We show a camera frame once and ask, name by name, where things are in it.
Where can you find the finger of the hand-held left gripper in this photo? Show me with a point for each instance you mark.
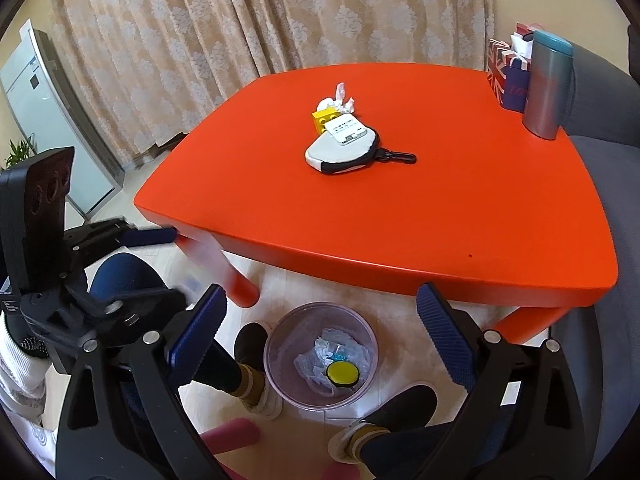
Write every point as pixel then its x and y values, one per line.
pixel 150 237
pixel 150 302

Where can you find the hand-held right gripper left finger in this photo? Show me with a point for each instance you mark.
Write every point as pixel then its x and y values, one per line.
pixel 197 327

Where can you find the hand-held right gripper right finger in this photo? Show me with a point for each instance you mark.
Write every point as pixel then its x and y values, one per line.
pixel 447 335

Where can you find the clear trash bin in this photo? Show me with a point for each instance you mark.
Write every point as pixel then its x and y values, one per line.
pixel 295 320

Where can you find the blue plastic block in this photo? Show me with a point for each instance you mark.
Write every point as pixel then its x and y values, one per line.
pixel 336 357

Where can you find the yellow round case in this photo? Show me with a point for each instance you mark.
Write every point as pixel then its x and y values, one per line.
pixel 340 372

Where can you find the person's left forearm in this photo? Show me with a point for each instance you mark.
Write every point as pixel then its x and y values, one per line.
pixel 15 370

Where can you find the person's left black shoe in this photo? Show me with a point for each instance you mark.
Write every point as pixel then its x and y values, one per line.
pixel 252 340

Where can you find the person's black shoe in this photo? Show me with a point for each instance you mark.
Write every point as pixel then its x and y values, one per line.
pixel 405 402
pixel 252 340

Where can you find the person's right black shoe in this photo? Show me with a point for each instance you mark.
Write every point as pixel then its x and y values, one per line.
pixel 405 402

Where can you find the green potted plant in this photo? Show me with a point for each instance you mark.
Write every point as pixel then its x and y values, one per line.
pixel 20 152

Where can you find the pink stool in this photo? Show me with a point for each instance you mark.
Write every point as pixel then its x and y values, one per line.
pixel 230 435

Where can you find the crumpled plastic bag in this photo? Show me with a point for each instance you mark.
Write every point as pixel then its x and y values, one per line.
pixel 310 365

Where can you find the person's right leg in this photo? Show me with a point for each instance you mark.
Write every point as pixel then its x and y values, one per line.
pixel 400 450

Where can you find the white standing air conditioner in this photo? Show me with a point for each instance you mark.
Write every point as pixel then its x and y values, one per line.
pixel 45 110

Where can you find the red table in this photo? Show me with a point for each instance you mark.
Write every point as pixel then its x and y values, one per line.
pixel 400 210

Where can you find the white round pouch with clip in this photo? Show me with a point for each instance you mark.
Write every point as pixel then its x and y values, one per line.
pixel 330 152

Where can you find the yellow toy brick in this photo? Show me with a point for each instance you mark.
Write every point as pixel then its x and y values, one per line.
pixel 322 120

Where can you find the white labelled adapter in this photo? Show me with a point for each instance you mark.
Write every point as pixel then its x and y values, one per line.
pixel 347 130

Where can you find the crumpled white tissue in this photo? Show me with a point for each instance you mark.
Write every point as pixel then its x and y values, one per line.
pixel 342 102

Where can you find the beige patterned curtain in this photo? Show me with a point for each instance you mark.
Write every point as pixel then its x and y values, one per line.
pixel 250 20

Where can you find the grey sofa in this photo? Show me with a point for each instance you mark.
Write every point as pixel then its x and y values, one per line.
pixel 620 160

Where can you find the grey thermos with blue lid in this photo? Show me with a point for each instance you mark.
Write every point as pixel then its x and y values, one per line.
pixel 545 90

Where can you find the flag print tissue box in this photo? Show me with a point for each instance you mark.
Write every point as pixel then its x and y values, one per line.
pixel 500 70

